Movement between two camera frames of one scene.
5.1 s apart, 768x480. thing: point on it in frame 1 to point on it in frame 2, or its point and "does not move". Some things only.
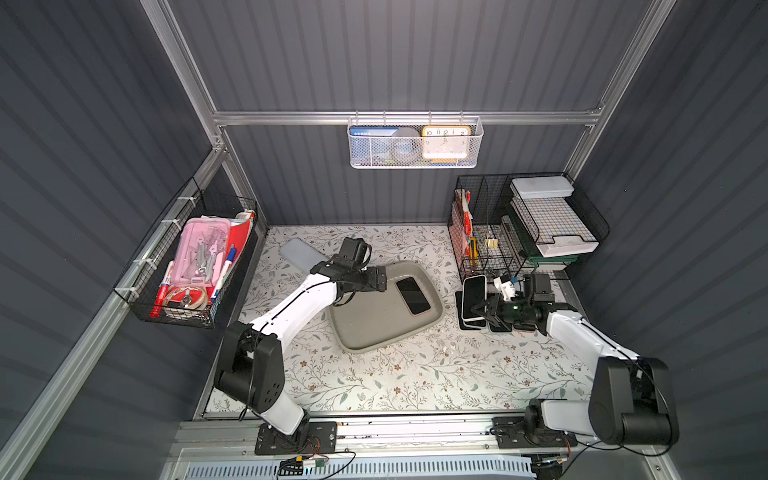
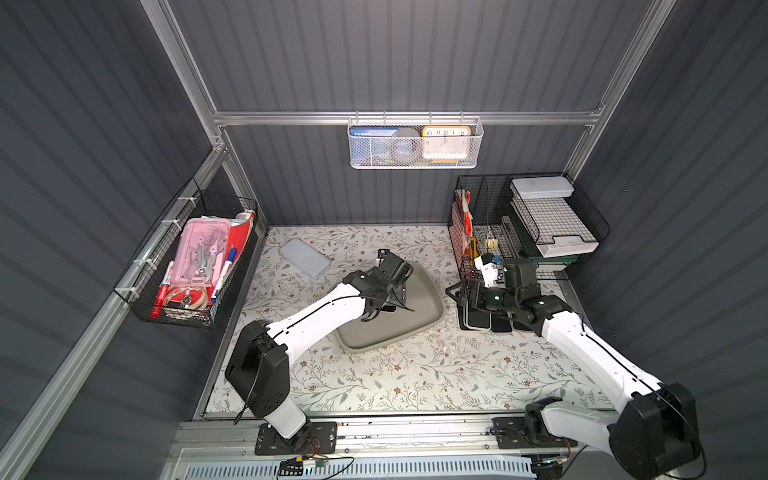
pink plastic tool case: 201,251 does not move
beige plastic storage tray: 411,302 does not move
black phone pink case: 503,328 does not move
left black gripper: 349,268 to 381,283
